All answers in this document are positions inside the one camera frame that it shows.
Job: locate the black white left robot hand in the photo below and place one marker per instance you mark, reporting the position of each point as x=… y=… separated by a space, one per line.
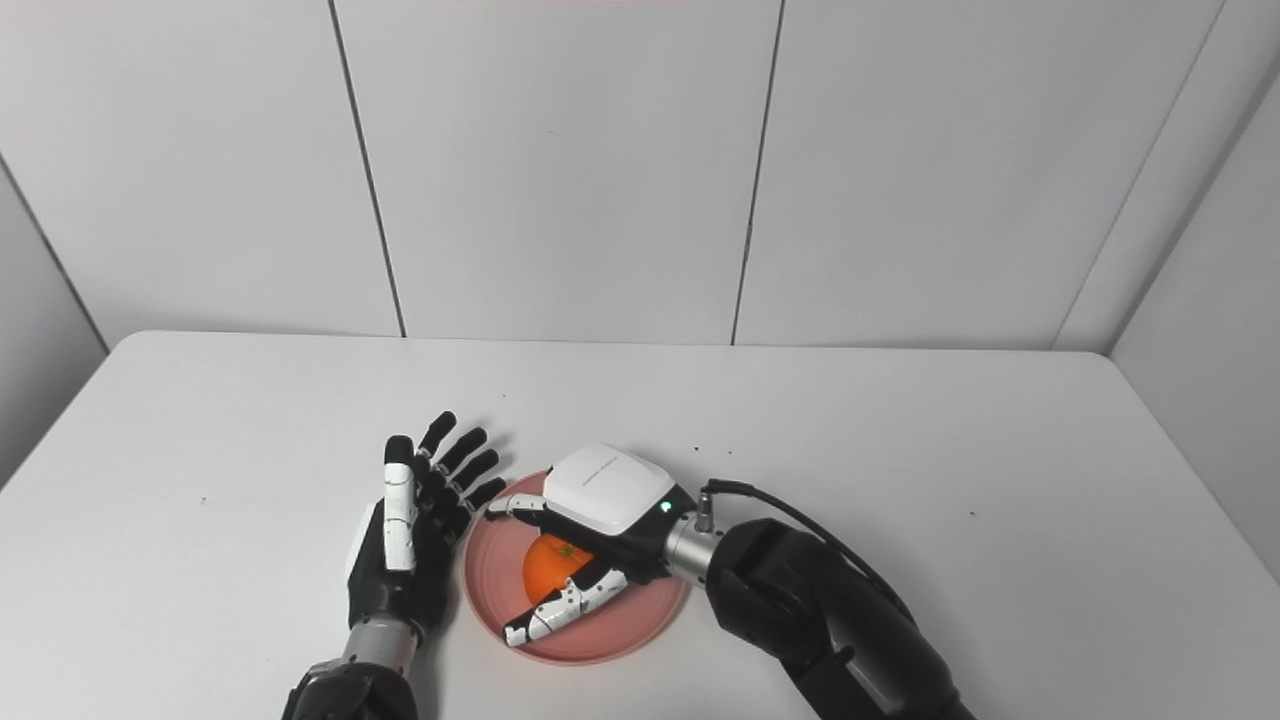
x=395 y=570

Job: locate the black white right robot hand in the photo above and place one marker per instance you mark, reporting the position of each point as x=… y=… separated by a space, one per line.
x=610 y=490

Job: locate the pink round plate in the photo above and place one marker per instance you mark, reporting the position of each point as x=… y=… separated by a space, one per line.
x=495 y=570

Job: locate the orange mandarin fruit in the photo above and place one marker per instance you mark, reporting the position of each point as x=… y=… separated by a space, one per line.
x=548 y=570

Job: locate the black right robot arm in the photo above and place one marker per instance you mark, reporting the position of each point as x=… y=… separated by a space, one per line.
x=810 y=610

